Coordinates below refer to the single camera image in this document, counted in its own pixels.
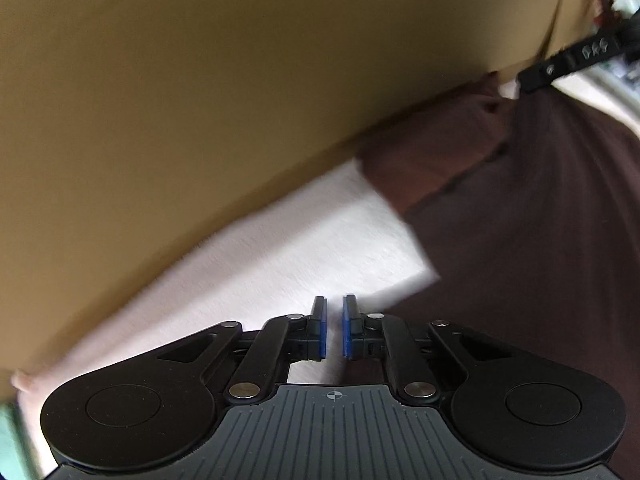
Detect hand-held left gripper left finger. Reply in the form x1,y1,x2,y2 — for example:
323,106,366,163
157,296,329,406

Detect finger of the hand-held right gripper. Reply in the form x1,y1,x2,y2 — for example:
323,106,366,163
516,35,623,95

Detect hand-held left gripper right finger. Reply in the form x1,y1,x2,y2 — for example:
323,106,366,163
342,294,501,407

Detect brown pants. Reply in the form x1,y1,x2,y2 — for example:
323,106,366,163
356,72,640,480

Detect pink towel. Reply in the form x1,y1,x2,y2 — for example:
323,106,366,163
10,67,640,480

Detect large cardboard box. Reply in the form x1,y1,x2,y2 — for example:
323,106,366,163
0,0,593,403

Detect teal cloth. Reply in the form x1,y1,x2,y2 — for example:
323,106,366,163
0,402,32,480

